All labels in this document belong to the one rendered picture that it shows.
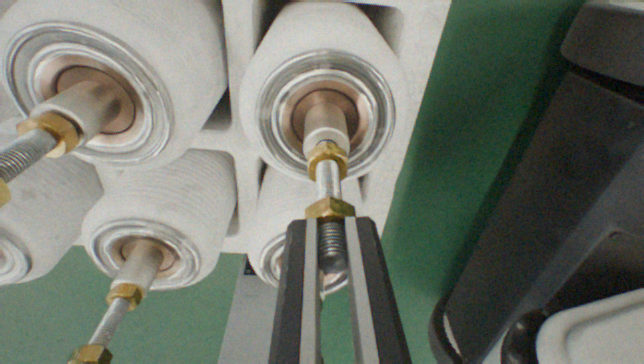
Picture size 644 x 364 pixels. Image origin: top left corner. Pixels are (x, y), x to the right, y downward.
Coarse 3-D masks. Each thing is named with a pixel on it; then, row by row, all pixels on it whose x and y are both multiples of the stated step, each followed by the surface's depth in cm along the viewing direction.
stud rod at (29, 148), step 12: (36, 132) 13; (12, 144) 12; (24, 144) 12; (36, 144) 13; (48, 144) 13; (0, 156) 11; (12, 156) 12; (24, 156) 12; (36, 156) 13; (0, 168) 11; (12, 168) 12; (24, 168) 12
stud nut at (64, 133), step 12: (24, 120) 13; (36, 120) 13; (48, 120) 13; (60, 120) 13; (24, 132) 13; (48, 132) 13; (60, 132) 13; (72, 132) 14; (60, 144) 13; (72, 144) 14; (48, 156) 14
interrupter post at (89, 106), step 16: (64, 96) 14; (80, 96) 15; (96, 96) 15; (112, 96) 16; (32, 112) 14; (64, 112) 14; (80, 112) 14; (96, 112) 15; (112, 112) 16; (80, 128) 14; (96, 128) 15; (80, 144) 15
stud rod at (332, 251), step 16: (320, 176) 12; (336, 176) 13; (320, 192) 12; (336, 192) 12; (336, 224) 10; (320, 240) 10; (336, 240) 10; (320, 256) 9; (336, 256) 9; (336, 272) 10
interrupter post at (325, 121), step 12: (312, 108) 17; (324, 108) 16; (336, 108) 16; (312, 120) 15; (324, 120) 15; (336, 120) 15; (312, 132) 14; (324, 132) 14; (336, 132) 14; (312, 144) 15; (336, 144) 15; (348, 144) 15
